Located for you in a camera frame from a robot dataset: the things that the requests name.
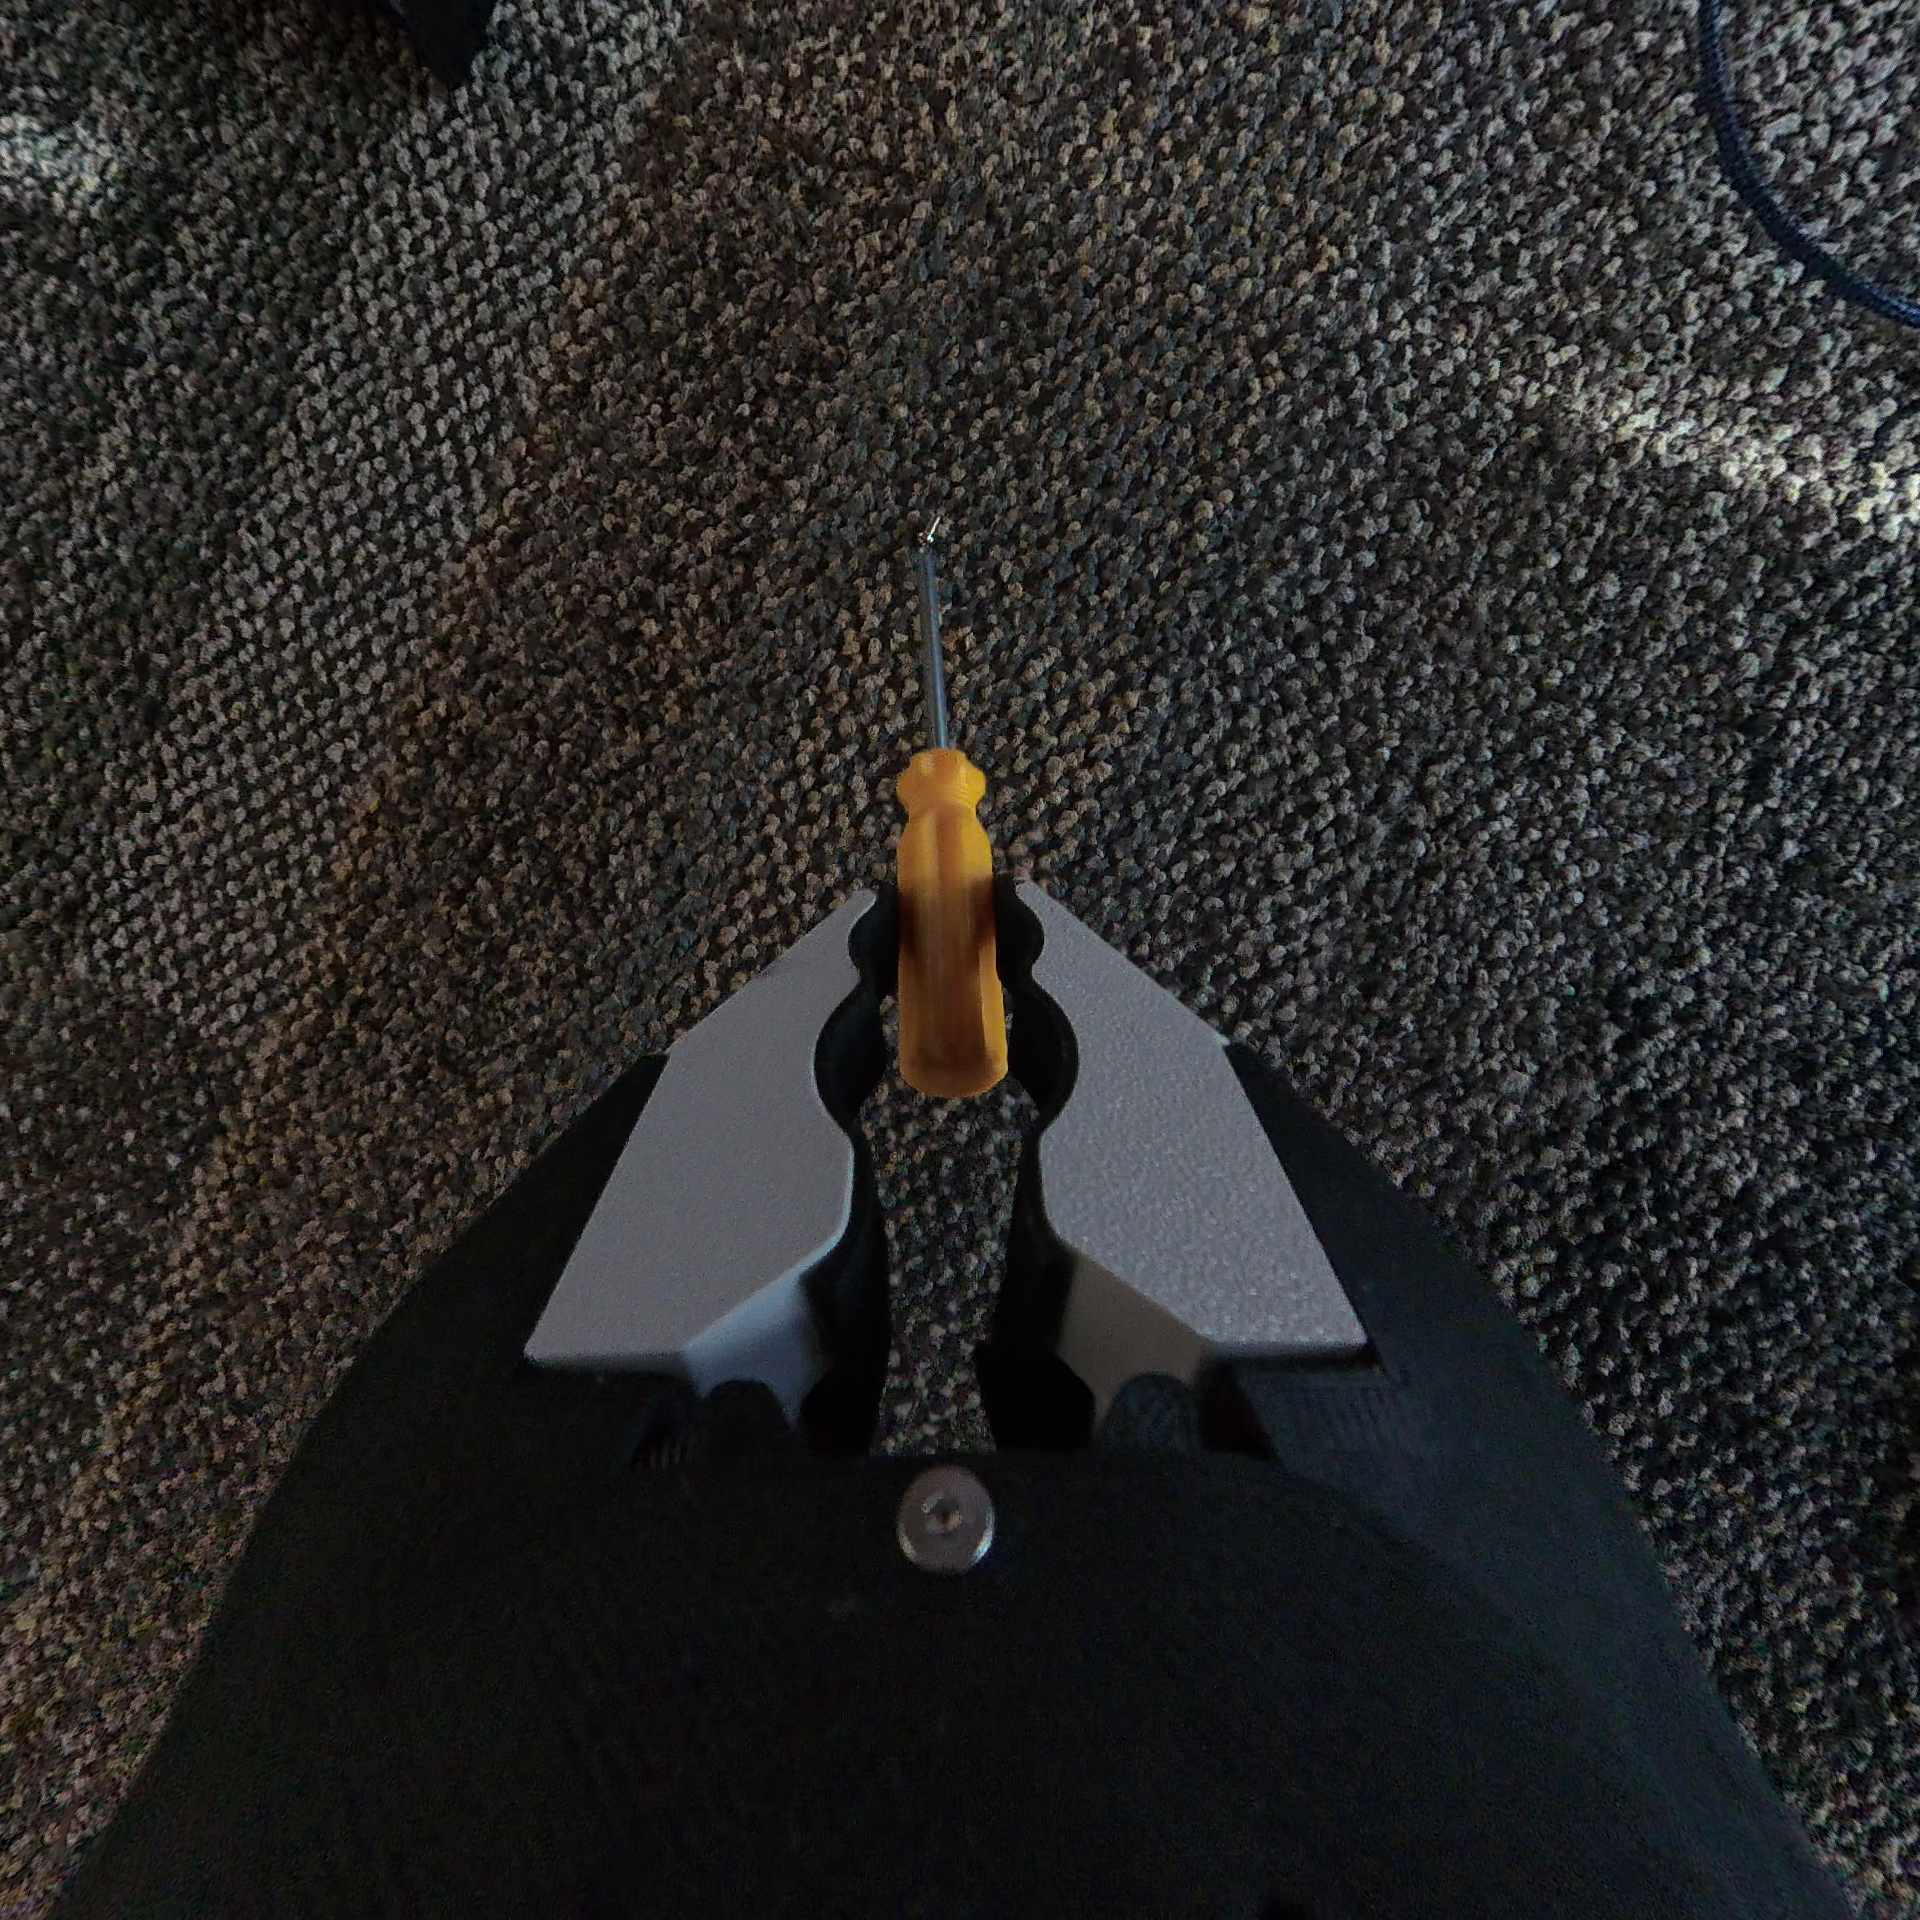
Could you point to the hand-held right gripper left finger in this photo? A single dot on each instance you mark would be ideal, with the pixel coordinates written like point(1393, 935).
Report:
point(707, 1201)

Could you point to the dark furniture foot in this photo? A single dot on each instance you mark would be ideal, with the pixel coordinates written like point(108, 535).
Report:
point(443, 31)

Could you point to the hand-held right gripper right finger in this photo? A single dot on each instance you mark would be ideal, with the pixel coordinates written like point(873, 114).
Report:
point(1188, 1201)

